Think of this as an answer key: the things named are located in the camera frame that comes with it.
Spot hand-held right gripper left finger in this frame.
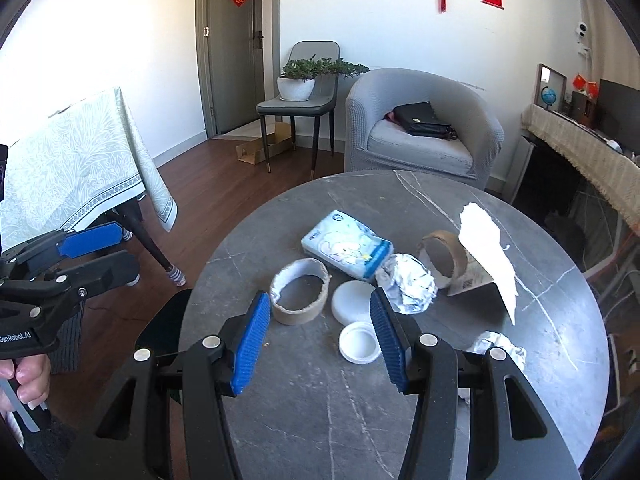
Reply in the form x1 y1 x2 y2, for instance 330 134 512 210
59 290 273 480

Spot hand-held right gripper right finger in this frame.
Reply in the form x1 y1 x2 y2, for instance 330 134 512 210
369 290 583 480

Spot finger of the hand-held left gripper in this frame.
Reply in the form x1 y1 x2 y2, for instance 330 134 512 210
29 250 139 348
0 221 125 282

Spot small white cap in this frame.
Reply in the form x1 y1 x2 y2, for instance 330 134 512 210
338 322 383 365

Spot white round lid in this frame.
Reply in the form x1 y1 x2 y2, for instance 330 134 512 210
332 280 377 327

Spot paper ball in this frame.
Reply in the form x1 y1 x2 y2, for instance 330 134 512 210
375 253 439 316

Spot person's left hand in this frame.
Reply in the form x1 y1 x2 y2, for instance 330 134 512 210
0 354 52 448

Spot black-legged dining table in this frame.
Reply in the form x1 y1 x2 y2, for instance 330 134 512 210
97 199 173 273

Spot pale green patterned tablecloth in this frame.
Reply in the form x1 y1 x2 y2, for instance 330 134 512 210
0 86 179 261

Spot round grey marble table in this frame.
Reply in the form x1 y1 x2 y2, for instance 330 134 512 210
178 170 612 480

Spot white blue tissue pack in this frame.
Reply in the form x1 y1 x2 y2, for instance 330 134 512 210
301 210 395 281

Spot small crumpled white paper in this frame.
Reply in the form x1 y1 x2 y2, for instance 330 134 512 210
459 331 528 406

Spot brown cardboard tape roll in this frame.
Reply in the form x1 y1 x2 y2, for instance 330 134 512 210
416 230 471 292

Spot torn white paper packaging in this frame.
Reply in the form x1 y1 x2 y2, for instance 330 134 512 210
446 203 519 326

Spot flat cardboard box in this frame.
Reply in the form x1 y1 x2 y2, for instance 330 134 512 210
235 121 293 165

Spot grey armchair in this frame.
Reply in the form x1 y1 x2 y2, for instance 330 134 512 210
344 68 505 191

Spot black handbag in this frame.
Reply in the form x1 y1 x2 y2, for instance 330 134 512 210
384 101 459 141

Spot grey door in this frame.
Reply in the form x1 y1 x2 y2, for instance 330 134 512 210
196 0 266 137

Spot grey dining chair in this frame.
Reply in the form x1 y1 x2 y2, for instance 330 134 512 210
256 41 342 181

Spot potted plant in white pot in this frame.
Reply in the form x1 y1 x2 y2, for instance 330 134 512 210
276 57 371 102

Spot beige lace desk cloth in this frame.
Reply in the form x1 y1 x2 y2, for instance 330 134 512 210
521 104 640 236

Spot small brown box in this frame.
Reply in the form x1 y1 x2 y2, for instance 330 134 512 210
570 91 598 126

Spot small red flags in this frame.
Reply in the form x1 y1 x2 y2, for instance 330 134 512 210
572 74 600 98

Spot black monitor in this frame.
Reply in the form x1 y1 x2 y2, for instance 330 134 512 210
597 79 640 153

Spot beige curtain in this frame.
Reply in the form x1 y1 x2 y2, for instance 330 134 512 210
585 0 640 86

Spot empty cardboard tape ring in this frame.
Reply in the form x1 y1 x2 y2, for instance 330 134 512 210
269 258 332 327

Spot wooden picture frame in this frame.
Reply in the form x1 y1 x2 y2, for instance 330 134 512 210
536 63 568 111

